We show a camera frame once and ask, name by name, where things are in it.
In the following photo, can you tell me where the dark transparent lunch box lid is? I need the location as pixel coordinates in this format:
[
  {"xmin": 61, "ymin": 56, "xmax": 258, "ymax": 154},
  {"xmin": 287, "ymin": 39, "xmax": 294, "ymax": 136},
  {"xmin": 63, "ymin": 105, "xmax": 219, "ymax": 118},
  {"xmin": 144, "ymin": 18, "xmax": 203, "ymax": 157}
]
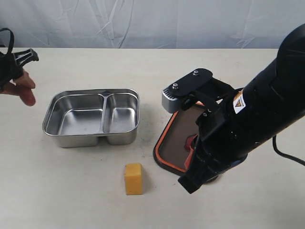
[{"xmin": 153, "ymin": 103, "xmax": 211, "ymax": 177}]

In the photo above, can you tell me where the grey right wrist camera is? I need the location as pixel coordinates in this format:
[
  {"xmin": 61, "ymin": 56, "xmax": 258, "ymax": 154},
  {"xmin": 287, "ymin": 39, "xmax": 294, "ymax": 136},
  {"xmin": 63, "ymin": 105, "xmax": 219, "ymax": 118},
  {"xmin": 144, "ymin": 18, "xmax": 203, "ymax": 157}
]
[{"xmin": 162, "ymin": 68, "xmax": 217, "ymax": 114}]

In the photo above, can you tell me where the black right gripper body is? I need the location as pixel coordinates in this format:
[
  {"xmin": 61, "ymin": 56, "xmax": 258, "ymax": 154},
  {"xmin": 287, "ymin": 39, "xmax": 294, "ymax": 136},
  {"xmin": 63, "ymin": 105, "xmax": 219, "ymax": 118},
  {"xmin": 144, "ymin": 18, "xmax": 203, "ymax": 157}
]
[{"xmin": 178, "ymin": 79, "xmax": 248, "ymax": 194}]

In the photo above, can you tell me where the stainless steel lunch box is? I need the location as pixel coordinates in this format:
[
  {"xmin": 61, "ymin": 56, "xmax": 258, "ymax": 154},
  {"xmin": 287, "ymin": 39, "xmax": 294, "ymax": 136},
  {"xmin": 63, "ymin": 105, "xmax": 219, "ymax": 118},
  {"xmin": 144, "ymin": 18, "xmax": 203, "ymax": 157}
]
[{"xmin": 42, "ymin": 88, "xmax": 140, "ymax": 148}]

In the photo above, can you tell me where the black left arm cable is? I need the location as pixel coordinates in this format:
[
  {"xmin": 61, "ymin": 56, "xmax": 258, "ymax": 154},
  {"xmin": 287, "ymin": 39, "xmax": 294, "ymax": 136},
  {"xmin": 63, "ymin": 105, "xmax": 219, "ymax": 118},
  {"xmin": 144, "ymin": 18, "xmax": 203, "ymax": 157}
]
[{"xmin": 0, "ymin": 28, "xmax": 14, "ymax": 54}]

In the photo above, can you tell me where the yellow cheese block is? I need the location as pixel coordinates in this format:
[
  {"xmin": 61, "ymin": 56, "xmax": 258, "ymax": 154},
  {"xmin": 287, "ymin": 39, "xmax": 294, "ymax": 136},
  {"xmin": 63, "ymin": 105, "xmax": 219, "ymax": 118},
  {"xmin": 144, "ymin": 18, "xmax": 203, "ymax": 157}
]
[{"xmin": 124, "ymin": 163, "xmax": 143, "ymax": 195}]

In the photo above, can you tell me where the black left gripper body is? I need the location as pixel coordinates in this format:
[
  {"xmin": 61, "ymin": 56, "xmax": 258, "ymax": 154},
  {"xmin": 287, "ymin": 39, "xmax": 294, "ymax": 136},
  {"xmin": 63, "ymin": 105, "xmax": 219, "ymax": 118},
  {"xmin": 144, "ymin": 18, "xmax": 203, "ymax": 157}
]
[{"xmin": 0, "ymin": 49, "xmax": 39, "ymax": 92}]

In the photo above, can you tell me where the light blue backdrop cloth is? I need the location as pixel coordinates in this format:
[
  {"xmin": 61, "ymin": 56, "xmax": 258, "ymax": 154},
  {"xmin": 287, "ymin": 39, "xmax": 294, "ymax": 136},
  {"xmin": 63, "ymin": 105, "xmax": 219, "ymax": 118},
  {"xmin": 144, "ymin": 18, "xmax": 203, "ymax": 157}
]
[{"xmin": 0, "ymin": 0, "xmax": 305, "ymax": 49}]

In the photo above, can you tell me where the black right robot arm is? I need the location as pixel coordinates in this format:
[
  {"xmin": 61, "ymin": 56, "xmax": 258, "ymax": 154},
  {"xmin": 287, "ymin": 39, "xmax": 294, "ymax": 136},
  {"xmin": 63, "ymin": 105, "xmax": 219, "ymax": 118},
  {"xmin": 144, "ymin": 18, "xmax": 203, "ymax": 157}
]
[{"xmin": 178, "ymin": 25, "xmax": 305, "ymax": 193}]

